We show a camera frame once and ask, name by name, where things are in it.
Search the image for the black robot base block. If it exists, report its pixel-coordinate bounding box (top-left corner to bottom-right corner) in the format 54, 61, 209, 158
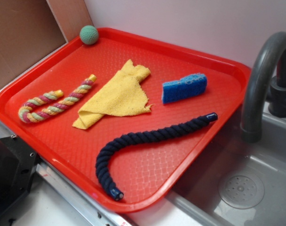
0, 137, 38, 216

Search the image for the blue sponge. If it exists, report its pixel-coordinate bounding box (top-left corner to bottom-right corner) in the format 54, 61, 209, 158
162, 73, 207, 104

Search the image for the red plastic tray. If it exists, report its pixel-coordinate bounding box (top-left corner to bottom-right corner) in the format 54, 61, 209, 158
0, 28, 251, 213

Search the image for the yellow cloth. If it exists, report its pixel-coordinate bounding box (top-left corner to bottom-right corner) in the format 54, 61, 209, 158
72, 59, 151, 130

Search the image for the green dimpled ball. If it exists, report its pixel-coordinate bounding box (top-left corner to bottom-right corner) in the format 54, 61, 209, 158
79, 25, 99, 45

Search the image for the grey sink basin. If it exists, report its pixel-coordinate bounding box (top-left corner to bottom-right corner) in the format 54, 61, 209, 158
167, 110, 286, 226

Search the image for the grey curved faucet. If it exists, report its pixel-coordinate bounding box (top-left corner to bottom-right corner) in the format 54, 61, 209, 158
240, 32, 286, 143

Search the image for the sink drain cover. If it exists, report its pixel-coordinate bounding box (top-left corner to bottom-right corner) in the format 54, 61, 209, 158
218, 172, 265, 210

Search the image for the brown wooden board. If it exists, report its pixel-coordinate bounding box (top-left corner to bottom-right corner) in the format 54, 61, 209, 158
0, 0, 92, 90

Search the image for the dark blue twisted rope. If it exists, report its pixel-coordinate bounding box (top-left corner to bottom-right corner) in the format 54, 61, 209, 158
95, 112, 218, 202

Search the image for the multicolour twisted rope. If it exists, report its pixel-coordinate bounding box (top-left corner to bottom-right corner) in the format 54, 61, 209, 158
18, 74, 97, 124

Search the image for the dark faucet handle base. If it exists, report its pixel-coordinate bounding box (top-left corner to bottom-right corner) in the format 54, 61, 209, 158
269, 53, 286, 118

